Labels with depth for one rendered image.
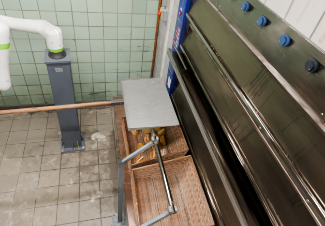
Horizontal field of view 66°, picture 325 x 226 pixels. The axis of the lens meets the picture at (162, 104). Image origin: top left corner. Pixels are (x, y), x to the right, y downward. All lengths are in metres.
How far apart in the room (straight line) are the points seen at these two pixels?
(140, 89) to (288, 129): 1.25
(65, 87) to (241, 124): 1.67
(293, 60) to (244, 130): 0.45
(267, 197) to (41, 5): 2.53
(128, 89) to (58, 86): 0.74
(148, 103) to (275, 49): 1.05
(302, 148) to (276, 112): 0.18
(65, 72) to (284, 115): 1.84
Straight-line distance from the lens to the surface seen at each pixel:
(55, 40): 2.26
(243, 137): 1.36
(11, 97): 3.60
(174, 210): 1.43
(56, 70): 2.39
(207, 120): 1.53
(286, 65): 1.11
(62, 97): 2.57
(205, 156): 1.86
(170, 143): 2.36
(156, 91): 2.01
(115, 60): 3.15
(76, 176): 2.92
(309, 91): 1.03
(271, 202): 1.24
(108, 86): 3.38
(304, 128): 1.06
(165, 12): 2.56
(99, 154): 3.06
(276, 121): 1.13
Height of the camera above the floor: 2.45
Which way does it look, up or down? 42 degrees down
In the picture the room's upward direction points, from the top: 9 degrees clockwise
